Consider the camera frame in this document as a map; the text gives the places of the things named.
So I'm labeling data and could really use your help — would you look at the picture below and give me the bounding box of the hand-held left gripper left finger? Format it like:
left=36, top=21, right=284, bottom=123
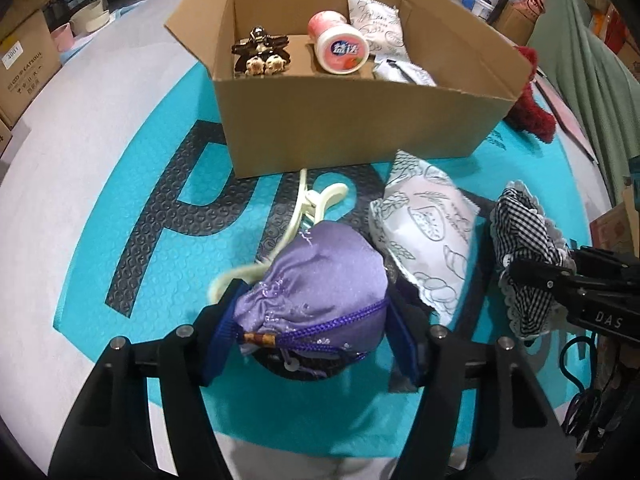
left=47, top=279, right=249, bottom=480

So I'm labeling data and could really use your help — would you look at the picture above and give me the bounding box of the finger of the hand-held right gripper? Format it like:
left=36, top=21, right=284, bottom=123
left=570, top=246, right=640, bottom=287
left=509, top=259, right=583, bottom=307

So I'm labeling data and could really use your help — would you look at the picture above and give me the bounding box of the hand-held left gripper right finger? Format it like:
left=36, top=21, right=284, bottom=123
left=385, top=297, right=578, bottom=480

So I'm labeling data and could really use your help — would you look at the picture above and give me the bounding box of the black white gingham scrunchie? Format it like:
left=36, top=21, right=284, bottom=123
left=489, top=181, right=576, bottom=342

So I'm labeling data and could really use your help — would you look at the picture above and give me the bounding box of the purple drawstring pouch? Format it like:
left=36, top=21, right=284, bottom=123
left=234, top=220, right=390, bottom=367

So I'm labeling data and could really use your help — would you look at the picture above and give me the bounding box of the white bread-print snack packet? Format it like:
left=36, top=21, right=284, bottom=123
left=346, top=0, right=408, bottom=58
left=369, top=149, right=480, bottom=330

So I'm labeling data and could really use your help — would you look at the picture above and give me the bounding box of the brown bear hair clip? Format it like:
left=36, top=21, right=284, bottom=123
left=231, top=25, right=291, bottom=78

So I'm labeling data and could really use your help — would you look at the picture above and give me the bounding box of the pink and white jar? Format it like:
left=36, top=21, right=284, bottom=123
left=306, top=10, right=371, bottom=77

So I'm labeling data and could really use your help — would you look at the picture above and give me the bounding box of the red-print cardboard box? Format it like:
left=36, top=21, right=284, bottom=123
left=590, top=200, right=640, bottom=256

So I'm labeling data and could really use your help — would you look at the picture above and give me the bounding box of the teal bubble mat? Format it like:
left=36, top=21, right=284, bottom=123
left=52, top=67, right=613, bottom=461

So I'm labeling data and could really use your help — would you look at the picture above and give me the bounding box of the pink flat board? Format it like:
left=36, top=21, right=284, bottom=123
left=535, top=80, right=601, bottom=161

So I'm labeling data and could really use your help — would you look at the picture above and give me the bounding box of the red fuzzy hair scrunchie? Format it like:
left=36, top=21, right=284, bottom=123
left=502, top=45, right=557, bottom=143

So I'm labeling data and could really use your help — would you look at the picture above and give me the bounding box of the cream hair claw clip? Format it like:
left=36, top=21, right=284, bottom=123
left=207, top=169, right=351, bottom=306

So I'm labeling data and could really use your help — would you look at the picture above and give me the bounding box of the green cloth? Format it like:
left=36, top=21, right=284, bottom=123
left=527, top=0, right=640, bottom=196

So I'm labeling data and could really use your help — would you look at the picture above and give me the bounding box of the small brown cardboard box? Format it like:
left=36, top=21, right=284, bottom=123
left=495, top=2, right=546, bottom=46

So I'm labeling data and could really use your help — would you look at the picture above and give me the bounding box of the white-label cardboard box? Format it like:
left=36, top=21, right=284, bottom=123
left=0, top=10, right=63, bottom=131

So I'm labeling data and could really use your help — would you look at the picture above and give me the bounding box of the pink bowl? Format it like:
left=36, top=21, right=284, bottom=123
left=50, top=22, right=76, bottom=53

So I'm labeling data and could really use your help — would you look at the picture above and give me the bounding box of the cream bowl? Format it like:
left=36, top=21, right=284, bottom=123
left=70, top=0, right=111, bottom=36

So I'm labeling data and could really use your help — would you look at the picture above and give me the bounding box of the black cable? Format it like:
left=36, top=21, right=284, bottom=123
left=559, top=335, right=640, bottom=436

